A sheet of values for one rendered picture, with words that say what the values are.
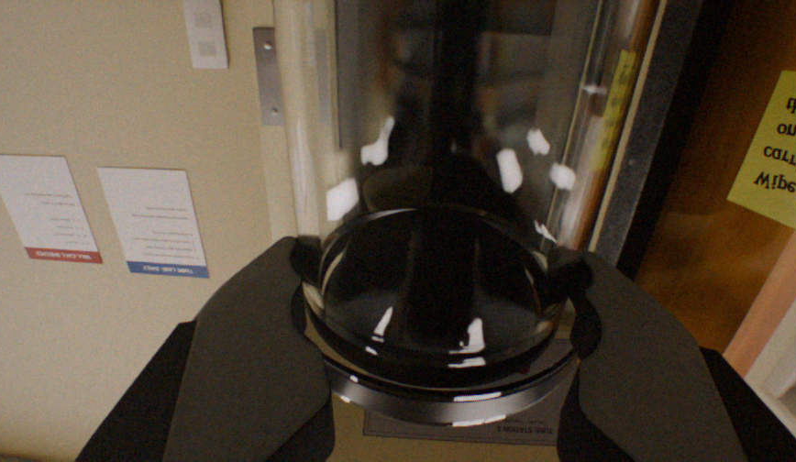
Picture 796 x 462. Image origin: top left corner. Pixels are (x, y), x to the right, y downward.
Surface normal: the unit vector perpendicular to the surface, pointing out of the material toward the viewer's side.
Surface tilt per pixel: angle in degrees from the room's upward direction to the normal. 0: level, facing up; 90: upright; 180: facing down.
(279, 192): 90
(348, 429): 135
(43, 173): 90
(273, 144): 90
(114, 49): 90
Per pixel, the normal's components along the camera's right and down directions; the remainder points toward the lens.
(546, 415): 0.00, -0.32
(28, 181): -0.04, 0.44
